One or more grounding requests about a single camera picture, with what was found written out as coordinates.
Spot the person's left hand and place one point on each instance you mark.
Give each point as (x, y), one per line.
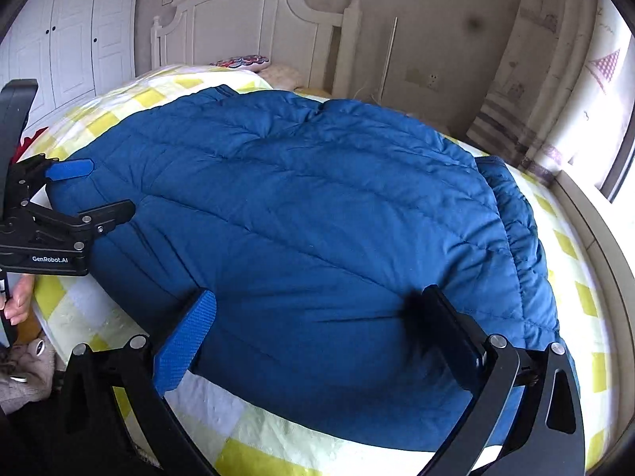
(22, 300)

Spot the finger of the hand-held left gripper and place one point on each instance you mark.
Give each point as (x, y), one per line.
(69, 168)
(111, 210)

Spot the red cloth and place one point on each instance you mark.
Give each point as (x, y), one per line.
(34, 139)

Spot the grey plush slipper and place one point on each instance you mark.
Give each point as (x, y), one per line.
(34, 362)

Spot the wall socket panel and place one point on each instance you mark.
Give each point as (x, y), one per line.
(424, 79)

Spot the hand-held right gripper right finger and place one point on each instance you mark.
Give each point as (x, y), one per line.
(449, 332)

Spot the pink pillow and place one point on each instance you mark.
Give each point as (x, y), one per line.
(285, 77)

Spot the yellow checked bed sheet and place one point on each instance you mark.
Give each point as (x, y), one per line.
(248, 431)

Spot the printed curtain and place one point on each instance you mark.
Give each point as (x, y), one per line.
(545, 59)

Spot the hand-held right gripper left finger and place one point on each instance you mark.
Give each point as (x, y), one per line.
(186, 342)

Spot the blue down jacket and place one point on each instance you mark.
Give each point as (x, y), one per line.
(322, 208)

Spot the white wardrobe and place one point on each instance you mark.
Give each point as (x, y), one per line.
(74, 34)

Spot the patterned pillow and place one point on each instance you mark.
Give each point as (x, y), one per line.
(248, 63)

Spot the white bed headboard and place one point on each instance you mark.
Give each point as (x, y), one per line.
(248, 25)

